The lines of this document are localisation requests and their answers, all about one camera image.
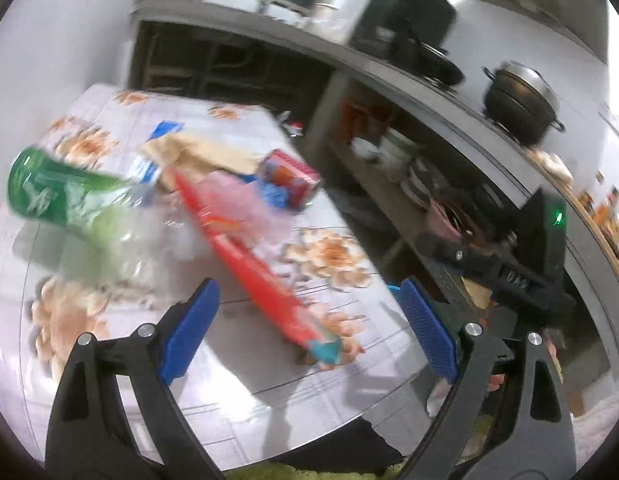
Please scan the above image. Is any green plastic drink bottle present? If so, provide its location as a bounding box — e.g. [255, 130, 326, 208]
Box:
[6, 146, 162, 283]

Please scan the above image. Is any blue white toothpaste box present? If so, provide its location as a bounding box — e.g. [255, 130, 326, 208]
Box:
[125, 120, 183, 185]

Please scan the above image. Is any blue wrapper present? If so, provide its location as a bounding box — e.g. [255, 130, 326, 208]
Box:
[256, 180, 290, 209]

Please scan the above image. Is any red tin can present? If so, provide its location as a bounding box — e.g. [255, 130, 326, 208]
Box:
[257, 148, 323, 211]

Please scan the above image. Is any brown paper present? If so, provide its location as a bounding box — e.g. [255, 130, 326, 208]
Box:
[158, 132, 259, 192]

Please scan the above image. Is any cooking oil bottle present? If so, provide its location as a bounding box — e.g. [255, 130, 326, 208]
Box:
[276, 110, 304, 139]

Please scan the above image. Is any black wok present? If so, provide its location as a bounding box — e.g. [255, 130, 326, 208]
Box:
[408, 40, 465, 89]

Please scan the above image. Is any floral tablecloth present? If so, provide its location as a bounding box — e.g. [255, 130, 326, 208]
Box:
[0, 83, 431, 466]

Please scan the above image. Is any green white towel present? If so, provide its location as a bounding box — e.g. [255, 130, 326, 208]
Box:
[224, 460, 407, 480]

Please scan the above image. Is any clear plastic bag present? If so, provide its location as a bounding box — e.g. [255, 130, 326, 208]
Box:
[192, 170, 294, 249]

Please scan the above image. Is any stack of white bowls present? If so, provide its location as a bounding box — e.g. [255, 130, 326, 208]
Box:
[379, 128, 421, 182]

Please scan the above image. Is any red snack bag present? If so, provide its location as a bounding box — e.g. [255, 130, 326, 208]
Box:
[164, 166, 342, 366]

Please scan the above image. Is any black pot with lid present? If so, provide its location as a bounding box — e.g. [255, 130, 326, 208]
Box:
[483, 61, 565, 148]

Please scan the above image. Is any pink plastic basin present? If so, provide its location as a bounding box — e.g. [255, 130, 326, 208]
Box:
[425, 200, 462, 243]

